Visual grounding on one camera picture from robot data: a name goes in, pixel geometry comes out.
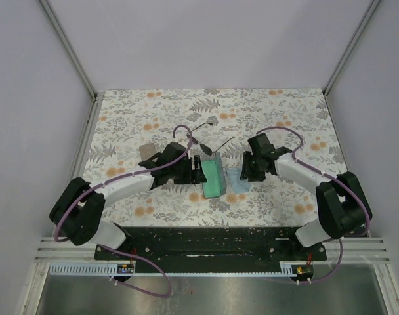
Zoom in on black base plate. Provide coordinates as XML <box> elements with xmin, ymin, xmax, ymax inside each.
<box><xmin>93</xmin><ymin>224</ymin><xmax>328</xmax><ymax>262</ymax></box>

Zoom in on left aluminium frame post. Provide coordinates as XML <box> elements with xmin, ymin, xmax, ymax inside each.
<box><xmin>37</xmin><ymin>0</ymin><xmax>98</xmax><ymax>100</ymax></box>

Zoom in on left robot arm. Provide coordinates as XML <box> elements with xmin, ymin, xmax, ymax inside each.
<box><xmin>49</xmin><ymin>142</ymin><xmax>207</xmax><ymax>259</ymax></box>

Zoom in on aluminium frame post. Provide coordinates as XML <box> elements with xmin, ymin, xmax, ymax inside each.
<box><xmin>322</xmin><ymin>0</ymin><xmax>383</xmax><ymax>99</ymax></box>
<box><xmin>37</xmin><ymin>0</ymin><xmax>98</xmax><ymax>100</ymax></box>

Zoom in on black aviator sunglasses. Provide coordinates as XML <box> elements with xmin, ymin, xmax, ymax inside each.
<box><xmin>186</xmin><ymin>121</ymin><xmax>235</xmax><ymax>156</ymax></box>

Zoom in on floral table mat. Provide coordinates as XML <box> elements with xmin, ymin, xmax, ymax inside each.
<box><xmin>83</xmin><ymin>88</ymin><xmax>347</xmax><ymax>226</ymax></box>

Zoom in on right aluminium frame post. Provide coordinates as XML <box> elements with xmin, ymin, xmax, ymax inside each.
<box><xmin>322</xmin><ymin>0</ymin><xmax>383</xmax><ymax>99</ymax></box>

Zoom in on white slotted cable duct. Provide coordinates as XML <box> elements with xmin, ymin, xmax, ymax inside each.
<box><xmin>49</xmin><ymin>263</ymin><xmax>135</xmax><ymax>276</ymax></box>

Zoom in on aluminium front rail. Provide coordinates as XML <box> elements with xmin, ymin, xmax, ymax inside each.
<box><xmin>34</xmin><ymin>238</ymin><xmax>390</xmax><ymax>264</ymax></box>

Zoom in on brown glasses case green lining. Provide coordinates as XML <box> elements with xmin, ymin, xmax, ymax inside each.
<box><xmin>139</xmin><ymin>142</ymin><xmax>157</xmax><ymax>161</ymax></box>

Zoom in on grey-blue glasses case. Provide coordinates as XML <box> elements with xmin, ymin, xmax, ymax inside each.
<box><xmin>201</xmin><ymin>152</ymin><xmax>227</xmax><ymax>199</ymax></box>

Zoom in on blue cloth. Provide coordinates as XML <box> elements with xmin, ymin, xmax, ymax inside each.
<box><xmin>226</xmin><ymin>167</ymin><xmax>251</xmax><ymax>194</ymax></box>

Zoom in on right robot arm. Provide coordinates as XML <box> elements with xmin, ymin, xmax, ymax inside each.
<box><xmin>240</xmin><ymin>133</ymin><xmax>373</xmax><ymax>260</ymax></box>

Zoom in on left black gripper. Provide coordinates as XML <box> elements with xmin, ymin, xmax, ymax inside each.
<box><xmin>169</xmin><ymin>155</ymin><xmax>207</xmax><ymax>184</ymax></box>

